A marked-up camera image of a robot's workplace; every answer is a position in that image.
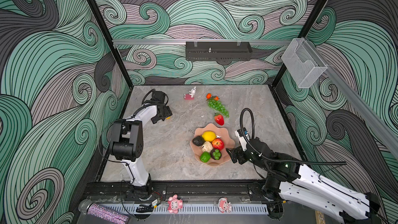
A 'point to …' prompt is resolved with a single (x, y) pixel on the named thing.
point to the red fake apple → (217, 143)
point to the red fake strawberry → (219, 119)
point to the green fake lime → (205, 156)
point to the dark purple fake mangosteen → (216, 154)
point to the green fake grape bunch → (218, 108)
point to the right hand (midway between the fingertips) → (233, 147)
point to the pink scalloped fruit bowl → (210, 143)
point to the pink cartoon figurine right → (224, 205)
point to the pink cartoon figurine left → (174, 204)
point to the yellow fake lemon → (209, 136)
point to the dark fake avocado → (198, 140)
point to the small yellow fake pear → (168, 117)
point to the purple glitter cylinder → (87, 207)
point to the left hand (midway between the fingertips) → (164, 114)
